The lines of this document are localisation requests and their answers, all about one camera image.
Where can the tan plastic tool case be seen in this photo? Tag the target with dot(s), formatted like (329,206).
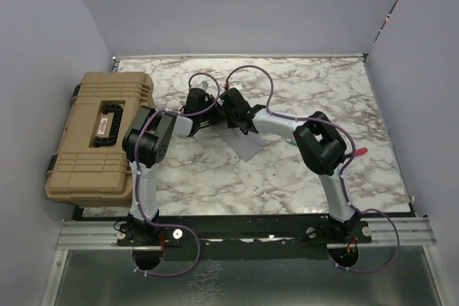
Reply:
(90,168)

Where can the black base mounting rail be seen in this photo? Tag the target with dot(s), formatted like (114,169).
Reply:
(184,238)

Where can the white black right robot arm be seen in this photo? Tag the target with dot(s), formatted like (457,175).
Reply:
(322,148)

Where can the grey paper envelope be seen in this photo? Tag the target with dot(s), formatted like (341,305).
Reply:
(245,146)

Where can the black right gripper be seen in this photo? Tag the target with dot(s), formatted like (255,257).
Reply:
(229,122)

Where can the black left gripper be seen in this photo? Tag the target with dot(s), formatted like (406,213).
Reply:
(219,115)

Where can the red handled screwdriver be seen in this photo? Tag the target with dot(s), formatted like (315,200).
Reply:
(358,152)

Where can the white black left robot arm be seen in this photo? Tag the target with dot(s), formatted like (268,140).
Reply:
(147,140)

